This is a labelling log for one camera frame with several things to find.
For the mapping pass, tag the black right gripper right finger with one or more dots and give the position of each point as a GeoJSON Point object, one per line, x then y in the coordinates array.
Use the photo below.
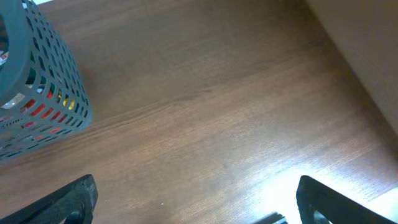
{"type": "Point", "coordinates": [318, 203]}

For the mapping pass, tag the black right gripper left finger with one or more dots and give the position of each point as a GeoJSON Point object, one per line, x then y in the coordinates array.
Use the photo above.
{"type": "Point", "coordinates": [73, 203]}

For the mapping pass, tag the San Remo spaghetti packet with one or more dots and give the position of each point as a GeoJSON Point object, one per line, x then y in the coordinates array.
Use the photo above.
{"type": "Point", "coordinates": [48, 121]}

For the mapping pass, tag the grey plastic basket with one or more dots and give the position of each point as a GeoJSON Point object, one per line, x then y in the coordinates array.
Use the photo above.
{"type": "Point", "coordinates": [34, 61]}

